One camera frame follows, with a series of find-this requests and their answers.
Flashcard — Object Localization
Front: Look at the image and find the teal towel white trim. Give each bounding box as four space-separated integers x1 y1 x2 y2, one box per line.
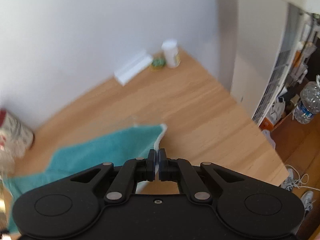
2 123 168 235

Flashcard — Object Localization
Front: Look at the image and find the green yellow round tin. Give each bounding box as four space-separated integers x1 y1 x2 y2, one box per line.
150 57 166 71

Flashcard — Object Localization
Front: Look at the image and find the folded white tissue paper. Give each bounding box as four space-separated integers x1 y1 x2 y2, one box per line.
114 50 153 86

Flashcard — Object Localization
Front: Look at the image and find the white pill bottle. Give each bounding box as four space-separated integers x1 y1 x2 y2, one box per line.
161 39 181 68

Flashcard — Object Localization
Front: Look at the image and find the white sneaker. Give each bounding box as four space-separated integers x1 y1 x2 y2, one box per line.
280 165 300 192

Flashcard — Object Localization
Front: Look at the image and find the red lid travel tumbler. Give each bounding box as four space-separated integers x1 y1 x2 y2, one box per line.
1 109 34 158

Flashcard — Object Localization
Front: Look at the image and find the large water bottle on floor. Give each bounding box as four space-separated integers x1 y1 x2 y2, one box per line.
293 75 319 124

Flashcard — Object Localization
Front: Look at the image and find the white air conditioner unit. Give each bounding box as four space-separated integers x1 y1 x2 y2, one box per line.
231 0 319 125

